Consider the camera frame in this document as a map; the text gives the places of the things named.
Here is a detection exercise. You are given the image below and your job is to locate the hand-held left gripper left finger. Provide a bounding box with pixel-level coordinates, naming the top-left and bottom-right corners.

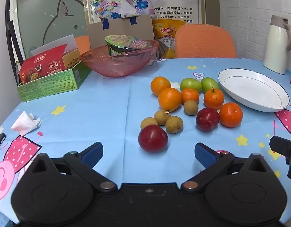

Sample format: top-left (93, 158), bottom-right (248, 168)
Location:
top-left (32, 142), bottom-right (117, 193)

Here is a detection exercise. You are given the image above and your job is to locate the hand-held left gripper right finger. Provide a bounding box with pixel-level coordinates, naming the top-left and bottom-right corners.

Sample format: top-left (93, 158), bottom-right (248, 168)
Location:
top-left (181, 142), bottom-right (266, 194)

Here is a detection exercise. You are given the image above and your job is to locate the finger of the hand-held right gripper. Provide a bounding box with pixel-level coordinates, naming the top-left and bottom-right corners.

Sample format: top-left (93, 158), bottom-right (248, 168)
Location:
top-left (269, 136), bottom-right (291, 157)

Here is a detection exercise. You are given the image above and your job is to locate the red plum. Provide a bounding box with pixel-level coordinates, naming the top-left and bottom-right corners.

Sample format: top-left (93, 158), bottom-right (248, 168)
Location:
top-left (196, 107), bottom-right (220, 132)

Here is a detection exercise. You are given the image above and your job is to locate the longan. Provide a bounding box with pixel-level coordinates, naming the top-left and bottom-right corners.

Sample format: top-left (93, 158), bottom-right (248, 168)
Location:
top-left (140, 117), bottom-right (158, 130)
top-left (165, 116), bottom-right (184, 134)
top-left (154, 110), bottom-right (171, 126)
top-left (184, 100), bottom-right (199, 116)

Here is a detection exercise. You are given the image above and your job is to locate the red apple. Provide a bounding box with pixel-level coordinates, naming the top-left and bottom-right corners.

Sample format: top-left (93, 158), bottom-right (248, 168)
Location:
top-left (138, 124), bottom-right (169, 153)

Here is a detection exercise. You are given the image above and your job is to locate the mandarin with stem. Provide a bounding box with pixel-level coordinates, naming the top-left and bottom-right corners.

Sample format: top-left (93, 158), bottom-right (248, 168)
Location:
top-left (204, 87), bottom-right (225, 109)

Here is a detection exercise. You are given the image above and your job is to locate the small mandarin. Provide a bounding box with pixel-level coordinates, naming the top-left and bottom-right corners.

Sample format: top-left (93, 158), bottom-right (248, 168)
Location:
top-left (181, 88), bottom-right (200, 104)

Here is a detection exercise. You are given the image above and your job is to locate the white plate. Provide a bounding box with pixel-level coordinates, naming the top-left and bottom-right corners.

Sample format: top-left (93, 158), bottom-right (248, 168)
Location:
top-left (218, 68), bottom-right (291, 113)

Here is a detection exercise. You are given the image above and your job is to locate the large orange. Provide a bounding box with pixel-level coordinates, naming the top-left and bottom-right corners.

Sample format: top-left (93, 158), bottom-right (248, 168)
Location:
top-left (158, 87), bottom-right (182, 112)

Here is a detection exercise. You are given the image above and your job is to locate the green jujube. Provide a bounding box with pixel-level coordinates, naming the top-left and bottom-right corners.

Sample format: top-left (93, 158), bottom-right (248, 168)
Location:
top-left (201, 77), bottom-right (219, 93)
top-left (180, 78), bottom-right (202, 92)

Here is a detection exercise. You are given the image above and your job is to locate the blue printed tablecloth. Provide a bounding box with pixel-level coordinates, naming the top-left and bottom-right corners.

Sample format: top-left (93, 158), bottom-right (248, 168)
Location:
top-left (0, 57), bottom-right (291, 227)

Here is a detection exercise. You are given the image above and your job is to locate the crumpled white tissue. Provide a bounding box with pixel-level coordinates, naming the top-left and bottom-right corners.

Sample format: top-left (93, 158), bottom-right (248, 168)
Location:
top-left (10, 111), bottom-right (42, 137)

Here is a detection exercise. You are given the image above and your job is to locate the green cardboard box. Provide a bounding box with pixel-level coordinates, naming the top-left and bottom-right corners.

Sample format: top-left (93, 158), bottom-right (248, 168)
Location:
top-left (16, 52), bottom-right (93, 102)

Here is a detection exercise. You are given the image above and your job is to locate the pink plastic bowl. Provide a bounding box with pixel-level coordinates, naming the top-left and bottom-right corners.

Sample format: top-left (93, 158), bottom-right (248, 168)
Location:
top-left (79, 40), bottom-right (160, 78)

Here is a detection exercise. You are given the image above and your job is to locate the white thermos jug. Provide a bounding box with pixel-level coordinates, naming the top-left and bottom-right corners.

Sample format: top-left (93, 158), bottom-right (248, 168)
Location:
top-left (263, 15), bottom-right (291, 75)

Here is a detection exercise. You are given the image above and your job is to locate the red snack box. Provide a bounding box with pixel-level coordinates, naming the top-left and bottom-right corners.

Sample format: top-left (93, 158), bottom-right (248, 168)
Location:
top-left (18, 44), bottom-right (69, 84)

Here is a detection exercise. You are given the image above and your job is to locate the orange chair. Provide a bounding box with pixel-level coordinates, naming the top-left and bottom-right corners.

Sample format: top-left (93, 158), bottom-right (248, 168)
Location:
top-left (75, 35), bottom-right (91, 55)
top-left (174, 24), bottom-right (238, 59)

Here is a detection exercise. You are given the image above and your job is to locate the instant noodle cup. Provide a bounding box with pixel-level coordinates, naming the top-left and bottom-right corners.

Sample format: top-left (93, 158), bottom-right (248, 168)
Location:
top-left (105, 34), bottom-right (158, 56)

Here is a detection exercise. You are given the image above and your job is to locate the yellow snack bag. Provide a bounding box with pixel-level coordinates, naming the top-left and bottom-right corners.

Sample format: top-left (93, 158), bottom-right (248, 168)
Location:
top-left (152, 19), bottom-right (186, 58)

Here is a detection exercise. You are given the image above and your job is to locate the brown cardboard bag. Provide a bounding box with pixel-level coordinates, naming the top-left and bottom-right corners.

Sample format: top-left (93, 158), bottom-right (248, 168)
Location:
top-left (87, 14), bottom-right (155, 50)

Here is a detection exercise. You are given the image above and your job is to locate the frosted glass door panel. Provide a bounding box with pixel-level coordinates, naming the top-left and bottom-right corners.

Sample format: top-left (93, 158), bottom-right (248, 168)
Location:
top-left (16, 0), bottom-right (89, 57)

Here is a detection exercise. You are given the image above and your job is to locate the black pole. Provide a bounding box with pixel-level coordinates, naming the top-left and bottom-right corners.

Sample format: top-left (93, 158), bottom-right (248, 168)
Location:
top-left (5, 0), bottom-right (26, 62)

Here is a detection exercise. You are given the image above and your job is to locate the floral cloth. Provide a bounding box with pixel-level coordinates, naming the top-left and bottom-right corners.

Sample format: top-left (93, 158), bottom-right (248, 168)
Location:
top-left (92, 0), bottom-right (158, 20)

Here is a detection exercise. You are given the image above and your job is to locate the wall poster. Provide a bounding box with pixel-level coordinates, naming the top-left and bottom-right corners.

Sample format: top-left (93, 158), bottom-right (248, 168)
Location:
top-left (83, 0), bottom-right (206, 26)

